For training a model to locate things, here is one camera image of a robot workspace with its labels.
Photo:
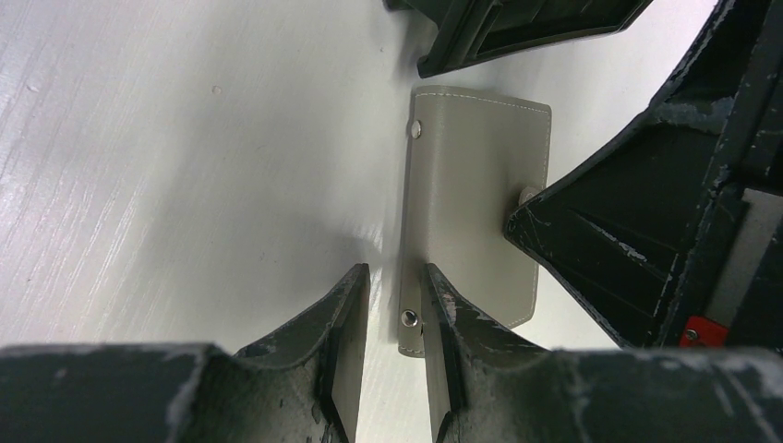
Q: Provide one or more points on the black plastic card box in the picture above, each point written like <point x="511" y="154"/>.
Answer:
<point x="471" y="32"/>

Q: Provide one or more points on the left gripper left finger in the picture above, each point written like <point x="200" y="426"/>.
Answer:
<point x="299" y="383"/>

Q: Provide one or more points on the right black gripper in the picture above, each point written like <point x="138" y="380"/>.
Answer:
<point x="671" y="234"/>

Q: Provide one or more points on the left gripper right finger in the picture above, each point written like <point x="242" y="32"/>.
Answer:
<point x="488" y="384"/>

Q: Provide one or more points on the grey leather card holder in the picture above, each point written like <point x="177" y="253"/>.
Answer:
<point x="474" y="157"/>

